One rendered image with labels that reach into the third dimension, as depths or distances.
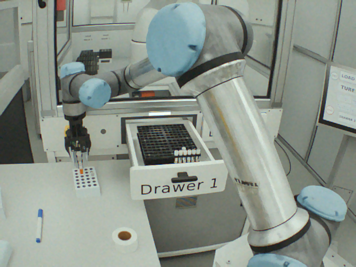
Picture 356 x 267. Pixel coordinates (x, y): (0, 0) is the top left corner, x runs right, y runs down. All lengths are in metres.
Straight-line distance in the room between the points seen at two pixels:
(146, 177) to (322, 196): 0.49
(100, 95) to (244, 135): 0.43
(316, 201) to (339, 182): 0.95
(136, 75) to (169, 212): 0.83
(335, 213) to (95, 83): 0.62
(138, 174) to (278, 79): 0.72
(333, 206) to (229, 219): 1.08
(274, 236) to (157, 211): 1.01
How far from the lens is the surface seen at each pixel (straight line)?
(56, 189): 1.05
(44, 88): 1.08
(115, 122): 1.12
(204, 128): 1.18
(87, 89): 0.75
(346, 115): 1.30
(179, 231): 1.56
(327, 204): 0.59
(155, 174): 0.84
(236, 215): 1.61
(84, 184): 0.99
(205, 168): 0.87
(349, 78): 1.37
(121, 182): 1.05
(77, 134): 0.89
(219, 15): 0.47
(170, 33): 0.44
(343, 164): 1.47
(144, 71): 0.74
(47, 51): 1.04
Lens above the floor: 1.39
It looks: 28 degrees down
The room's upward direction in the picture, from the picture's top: 4 degrees clockwise
